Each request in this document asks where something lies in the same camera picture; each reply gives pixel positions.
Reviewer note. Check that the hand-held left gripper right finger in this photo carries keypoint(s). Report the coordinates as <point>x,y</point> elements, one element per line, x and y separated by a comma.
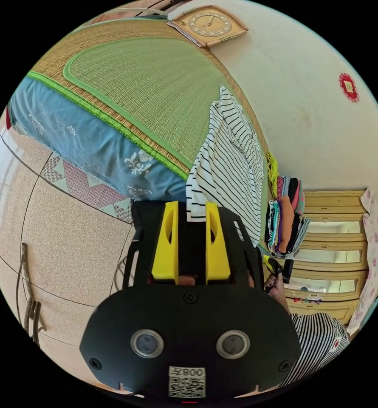
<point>219,255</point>

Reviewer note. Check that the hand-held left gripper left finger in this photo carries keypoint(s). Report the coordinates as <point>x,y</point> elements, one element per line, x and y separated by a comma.
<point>164,251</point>

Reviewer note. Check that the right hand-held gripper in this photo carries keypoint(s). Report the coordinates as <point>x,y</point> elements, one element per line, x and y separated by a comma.
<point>275,269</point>

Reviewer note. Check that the white black-striped long sleeve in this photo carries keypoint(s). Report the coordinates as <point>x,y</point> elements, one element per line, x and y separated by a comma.
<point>227,159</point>

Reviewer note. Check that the person's right hand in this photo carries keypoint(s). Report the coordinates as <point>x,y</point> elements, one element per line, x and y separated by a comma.
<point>278,294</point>

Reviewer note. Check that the pile of clothes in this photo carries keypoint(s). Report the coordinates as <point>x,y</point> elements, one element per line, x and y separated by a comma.
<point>286,223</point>

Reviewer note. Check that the cream cupboard with mirrors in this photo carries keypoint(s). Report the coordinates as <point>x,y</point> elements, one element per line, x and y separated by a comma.
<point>330,264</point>

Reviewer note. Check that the person's body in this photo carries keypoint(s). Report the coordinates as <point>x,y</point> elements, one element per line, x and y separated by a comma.
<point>319,344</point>

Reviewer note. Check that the white floral curtain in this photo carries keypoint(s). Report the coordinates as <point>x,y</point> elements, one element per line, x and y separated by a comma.
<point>375,242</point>

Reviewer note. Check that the bed with green woven mat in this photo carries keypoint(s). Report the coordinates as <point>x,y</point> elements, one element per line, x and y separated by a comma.
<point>150,83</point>

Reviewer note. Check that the red round wall ornament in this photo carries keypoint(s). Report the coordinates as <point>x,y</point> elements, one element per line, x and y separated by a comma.
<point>349,86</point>

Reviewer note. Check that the square beige wall clock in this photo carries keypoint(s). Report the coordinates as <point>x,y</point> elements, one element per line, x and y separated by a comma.
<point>209,25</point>

